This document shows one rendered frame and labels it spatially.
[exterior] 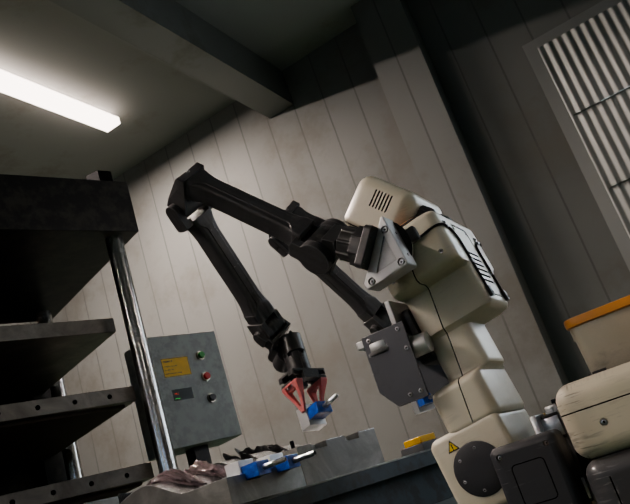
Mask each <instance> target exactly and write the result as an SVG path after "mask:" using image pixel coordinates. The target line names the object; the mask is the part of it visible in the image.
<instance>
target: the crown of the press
mask: <svg viewBox="0 0 630 504"><path fill-rule="evenodd" d="M138 231H139V230H138V226H137V222H136V218H135V214H134V210H133V206H132V202H131V198H130V194H129V190H128V186H127V183H126V182H118V181H113V179H112V175H111V172H110V171H100V170H97V171H95V172H93V173H91V174H89V175H87V176H86V179H71V178H55V177H39V176H23V175H7V174H0V324H10V323H24V322H37V319H36V313H38V312H40V311H45V310H49V311H51V314H52V319H53V318H54V317H55V316H56V315H57V314H58V313H59V312H60V311H61V310H62V309H63V308H64V307H65V306H66V305H67V304H68V303H69V302H70V301H71V300H72V299H73V298H74V297H75V295H76V294H77V293H78V292H79V291H80V290H81V289H82V288H83V287H84V286H85V285H86V284H87V283H88V282H89V281H90V280H91V279H92V278H93V277H94V276H95V275H96V274H97V273H98V272H99V271H100V270H101V269H102V268H103V267H104V266H105V265H106V264H107V263H108V262H109V261H110V260H109V255H108V251H107V247H106V242H105V239H106V238H108V237H110V236H113V235H121V236H122V237H123V241H124V245H126V244H127V243H128V242H129V241H130V240H131V239H132V238H133V236H134V235H135V234H136V233H137V232H138Z"/></svg>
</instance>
